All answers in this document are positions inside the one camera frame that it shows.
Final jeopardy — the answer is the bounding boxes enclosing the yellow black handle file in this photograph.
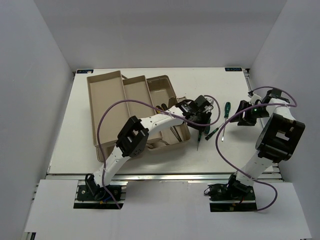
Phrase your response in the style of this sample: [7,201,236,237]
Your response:
[156,103,168,111]

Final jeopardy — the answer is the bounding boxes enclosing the short black green precision screwdriver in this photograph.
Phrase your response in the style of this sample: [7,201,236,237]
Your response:
[205,123,224,141]

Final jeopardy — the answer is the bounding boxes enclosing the small black green precision screwdriver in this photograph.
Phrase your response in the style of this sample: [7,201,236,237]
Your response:
[197,131,203,151]

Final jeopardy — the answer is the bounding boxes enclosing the blue label sticker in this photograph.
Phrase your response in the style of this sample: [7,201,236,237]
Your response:
[224,67,243,72]
[76,69,94,74]

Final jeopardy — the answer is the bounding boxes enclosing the blue label sticker left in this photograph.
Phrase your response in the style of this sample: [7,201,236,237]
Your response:
[76,69,94,74]

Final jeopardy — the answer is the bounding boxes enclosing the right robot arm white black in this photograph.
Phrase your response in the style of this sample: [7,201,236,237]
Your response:
[225,88,306,200]

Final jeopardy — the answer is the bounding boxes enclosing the green handle long screwdriver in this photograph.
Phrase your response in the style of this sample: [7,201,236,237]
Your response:
[221,101,231,142]

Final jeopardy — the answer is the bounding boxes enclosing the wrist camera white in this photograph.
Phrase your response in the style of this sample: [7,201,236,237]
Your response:
[248,91,262,105]
[205,97,215,111]

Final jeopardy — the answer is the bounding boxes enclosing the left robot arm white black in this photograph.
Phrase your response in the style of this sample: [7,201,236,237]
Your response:
[85,95,212,201]

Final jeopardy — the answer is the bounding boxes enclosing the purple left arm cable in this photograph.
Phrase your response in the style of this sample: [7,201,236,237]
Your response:
[96,94,221,210]

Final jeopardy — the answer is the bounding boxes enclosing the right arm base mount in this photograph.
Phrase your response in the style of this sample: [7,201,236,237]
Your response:
[203,183,258,213]

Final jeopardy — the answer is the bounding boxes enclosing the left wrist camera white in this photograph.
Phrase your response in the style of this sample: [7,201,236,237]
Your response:
[205,97,215,111]

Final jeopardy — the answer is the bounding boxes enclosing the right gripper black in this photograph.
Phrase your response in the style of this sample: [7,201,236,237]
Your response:
[230,100,270,127]

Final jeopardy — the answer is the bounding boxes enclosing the blue label sticker right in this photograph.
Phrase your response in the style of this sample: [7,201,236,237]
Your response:
[224,67,243,72]

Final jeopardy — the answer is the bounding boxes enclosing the beige cantilever toolbox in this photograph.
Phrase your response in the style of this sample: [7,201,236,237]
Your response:
[87,71,186,162]

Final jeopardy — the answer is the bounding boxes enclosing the aluminium front rail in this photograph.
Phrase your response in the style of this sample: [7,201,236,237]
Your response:
[47,172,285,183]

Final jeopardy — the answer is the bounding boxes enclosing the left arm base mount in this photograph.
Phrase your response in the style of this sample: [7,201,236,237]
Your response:
[73,184,126,210]

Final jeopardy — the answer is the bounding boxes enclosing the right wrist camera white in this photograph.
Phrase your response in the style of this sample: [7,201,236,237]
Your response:
[248,91,262,105]

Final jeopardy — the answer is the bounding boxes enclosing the large green handle screwdriver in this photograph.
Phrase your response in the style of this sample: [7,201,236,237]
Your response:
[203,126,211,135]

